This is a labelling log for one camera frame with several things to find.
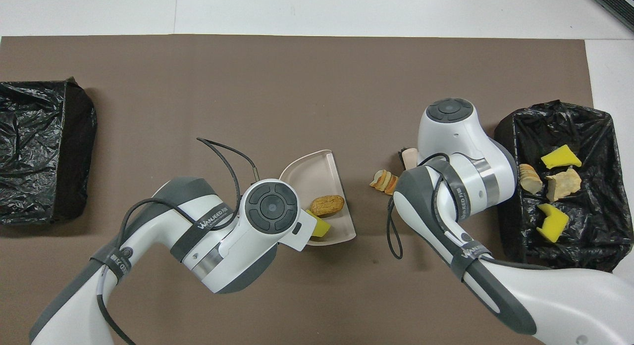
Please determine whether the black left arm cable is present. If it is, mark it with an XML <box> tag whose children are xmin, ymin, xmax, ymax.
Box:
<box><xmin>97</xmin><ymin>137</ymin><xmax>259</xmax><ymax>345</ymax></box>

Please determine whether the pale cream bread chunk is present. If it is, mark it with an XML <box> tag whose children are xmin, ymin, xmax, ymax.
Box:
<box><xmin>546</xmin><ymin>168</ymin><xmax>582</xmax><ymax>202</ymax></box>

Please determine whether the tan layered bread chunk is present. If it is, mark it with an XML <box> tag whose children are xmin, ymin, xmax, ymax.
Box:
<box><xmin>519</xmin><ymin>163</ymin><xmax>543</xmax><ymax>195</ymax></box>

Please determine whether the beige hand brush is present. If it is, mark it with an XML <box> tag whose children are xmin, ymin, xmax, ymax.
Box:
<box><xmin>399</xmin><ymin>147</ymin><xmax>420</xmax><ymax>170</ymax></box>

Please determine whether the yellow sponge piece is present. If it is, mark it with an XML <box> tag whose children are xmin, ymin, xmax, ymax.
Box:
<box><xmin>305</xmin><ymin>209</ymin><xmax>331</xmax><ymax>238</ymax></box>
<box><xmin>540</xmin><ymin>144</ymin><xmax>583</xmax><ymax>170</ymax></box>
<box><xmin>536</xmin><ymin>203</ymin><xmax>570</xmax><ymax>243</ymax></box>

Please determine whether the dark ribbed object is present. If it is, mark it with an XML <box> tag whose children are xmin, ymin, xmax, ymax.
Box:
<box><xmin>588</xmin><ymin>0</ymin><xmax>634</xmax><ymax>33</ymax></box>

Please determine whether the black bag covered bin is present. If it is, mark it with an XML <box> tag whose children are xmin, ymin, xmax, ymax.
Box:
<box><xmin>0</xmin><ymin>78</ymin><xmax>98</xmax><ymax>224</ymax></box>

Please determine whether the open black bag lined bin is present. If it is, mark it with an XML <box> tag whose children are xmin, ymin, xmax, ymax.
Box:
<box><xmin>494</xmin><ymin>100</ymin><xmax>634</xmax><ymax>273</ymax></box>

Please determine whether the brown table mat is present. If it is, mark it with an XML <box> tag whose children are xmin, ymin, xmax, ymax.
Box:
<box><xmin>0</xmin><ymin>35</ymin><xmax>622</xmax><ymax>345</ymax></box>

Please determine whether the beige plastic dustpan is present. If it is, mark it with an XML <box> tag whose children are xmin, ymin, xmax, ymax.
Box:
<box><xmin>279</xmin><ymin>148</ymin><xmax>357</xmax><ymax>246</ymax></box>

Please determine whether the orange striped croissant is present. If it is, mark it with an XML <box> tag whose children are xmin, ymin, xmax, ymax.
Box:
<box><xmin>370</xmin><ymin>170</ymin><xmax>400</xmax><ymax>196</ymax></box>

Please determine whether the brown bread bun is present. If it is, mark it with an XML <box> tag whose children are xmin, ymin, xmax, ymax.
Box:
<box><xmin>310</xmin><ymin>195</ymin><xmax>345</xmax><ymax>218</ymax></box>

